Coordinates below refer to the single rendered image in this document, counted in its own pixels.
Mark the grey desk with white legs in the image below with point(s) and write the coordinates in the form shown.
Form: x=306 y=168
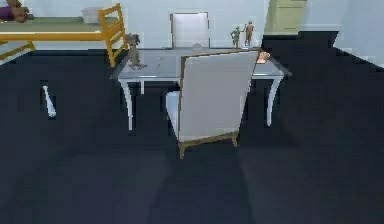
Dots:
x=156 y=66

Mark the grey statuette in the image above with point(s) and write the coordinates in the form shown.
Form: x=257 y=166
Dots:
x=134 y=50

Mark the green figurine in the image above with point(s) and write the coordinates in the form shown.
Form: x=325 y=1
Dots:
x=236 y=37

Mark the small orange object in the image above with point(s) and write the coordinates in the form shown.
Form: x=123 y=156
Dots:
x=263 y=57

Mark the orange figurine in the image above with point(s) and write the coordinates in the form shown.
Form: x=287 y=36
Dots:
x=249 y=31

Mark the pale yellow door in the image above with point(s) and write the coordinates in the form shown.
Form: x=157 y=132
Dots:
x=286 y=15

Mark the white pillow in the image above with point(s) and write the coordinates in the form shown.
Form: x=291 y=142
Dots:
x=90 y=15

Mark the white baseball bat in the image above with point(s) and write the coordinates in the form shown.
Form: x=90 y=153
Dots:
x=49 y=103

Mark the brown teddy bear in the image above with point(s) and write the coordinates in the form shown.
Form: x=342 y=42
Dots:
x=15 y=11

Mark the white chair with wooden frame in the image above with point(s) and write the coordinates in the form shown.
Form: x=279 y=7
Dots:
x=213 y=96

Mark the orange wooden bed frame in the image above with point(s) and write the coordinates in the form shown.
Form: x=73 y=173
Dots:
x=111 y=30

